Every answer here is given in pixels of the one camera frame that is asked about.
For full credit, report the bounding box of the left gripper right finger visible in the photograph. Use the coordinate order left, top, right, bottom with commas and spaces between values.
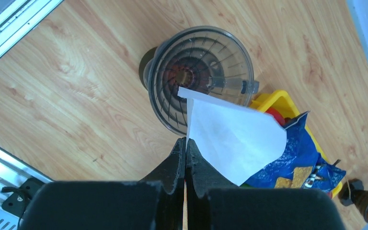
185, 139, 237, 230

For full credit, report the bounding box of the white coffee filter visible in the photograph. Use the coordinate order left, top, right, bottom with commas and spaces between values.
178, 87, 287, 185

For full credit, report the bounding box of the red apple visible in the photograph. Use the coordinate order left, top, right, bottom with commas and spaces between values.
265, 107, 286, 126

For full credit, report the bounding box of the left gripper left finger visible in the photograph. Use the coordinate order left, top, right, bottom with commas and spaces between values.
140, 138, 186, 230

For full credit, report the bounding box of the blue chips bag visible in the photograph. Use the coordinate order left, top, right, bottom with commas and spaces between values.
244, 112, 346, 193

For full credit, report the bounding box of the brown coffee dripper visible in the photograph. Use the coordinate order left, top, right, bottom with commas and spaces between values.
338, 178, 368, 223

